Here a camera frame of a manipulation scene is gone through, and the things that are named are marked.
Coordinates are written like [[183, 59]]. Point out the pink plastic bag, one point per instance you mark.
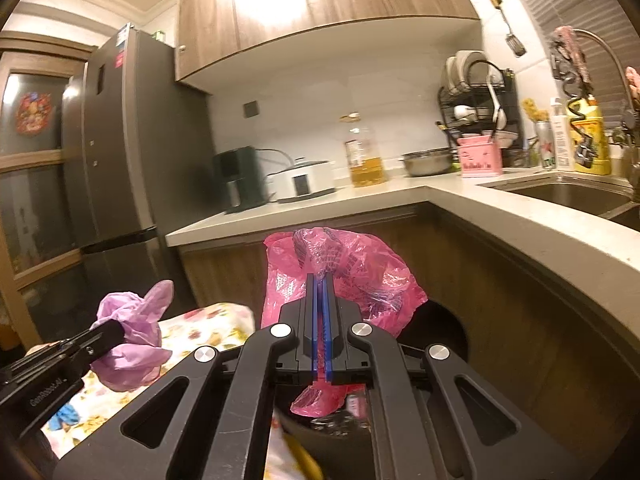
[[360, 270]]

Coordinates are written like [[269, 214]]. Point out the wooden wall cabinet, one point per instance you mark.
[[300, 10]]

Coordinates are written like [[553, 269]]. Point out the white electric cooker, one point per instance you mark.
[[300, 182]]

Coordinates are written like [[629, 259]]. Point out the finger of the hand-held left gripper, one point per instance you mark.
[[102, 337]]

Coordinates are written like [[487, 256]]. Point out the white ladle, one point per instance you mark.
[[499, 115]]

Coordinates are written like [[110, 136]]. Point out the hanging metal spatula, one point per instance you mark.
[[517, 46]]

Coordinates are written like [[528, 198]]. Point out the red paper door decoration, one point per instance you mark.
[[32, 114]]

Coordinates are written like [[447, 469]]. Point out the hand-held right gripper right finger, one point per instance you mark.
[[329, 330]]

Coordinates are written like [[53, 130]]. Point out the dark wall socket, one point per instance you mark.
[[251, 109]]

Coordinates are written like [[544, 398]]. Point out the black trash bin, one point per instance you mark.
[[440, 325]]

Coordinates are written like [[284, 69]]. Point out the wooden glass door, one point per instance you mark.
[[30, 159]]

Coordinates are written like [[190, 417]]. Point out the black dish rack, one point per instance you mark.
[[475, 105]]

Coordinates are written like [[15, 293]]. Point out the floral tablecloth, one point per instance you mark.
[[210, 320]]

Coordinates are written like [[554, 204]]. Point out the tin with yellow flowers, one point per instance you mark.
[[542, 145]]

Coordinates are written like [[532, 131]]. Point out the grey refrigerator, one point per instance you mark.
[[140, 160]]

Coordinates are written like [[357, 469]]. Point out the white pump bottle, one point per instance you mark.
[[562, 145]]

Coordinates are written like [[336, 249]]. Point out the cooking oil bottle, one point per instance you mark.
[[365, 160]]

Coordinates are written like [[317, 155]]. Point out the stainless steel bowl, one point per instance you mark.
[[427, 162]]

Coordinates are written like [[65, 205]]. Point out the pink utensil holder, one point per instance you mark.
[[480, 160]]

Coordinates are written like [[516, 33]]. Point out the blue rubber glove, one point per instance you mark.
[[66, 415]]

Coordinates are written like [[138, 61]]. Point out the stainless steel sink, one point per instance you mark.
[[560, 195]]

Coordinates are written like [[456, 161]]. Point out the yellow detergent bottle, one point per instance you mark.
[[597, 145]]

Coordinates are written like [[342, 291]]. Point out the black air fryer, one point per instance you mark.
[[237, 180]]

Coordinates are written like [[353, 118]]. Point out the metal kitchen faucet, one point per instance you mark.
[[600, 40]]

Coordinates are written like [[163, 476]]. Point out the purple rubber glove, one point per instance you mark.
[[135, 355]]

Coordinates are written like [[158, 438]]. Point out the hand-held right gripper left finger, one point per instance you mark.
[[314, 330]]

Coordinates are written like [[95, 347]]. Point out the kitchen counter with wooden cabinets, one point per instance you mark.
[[500, 220]]

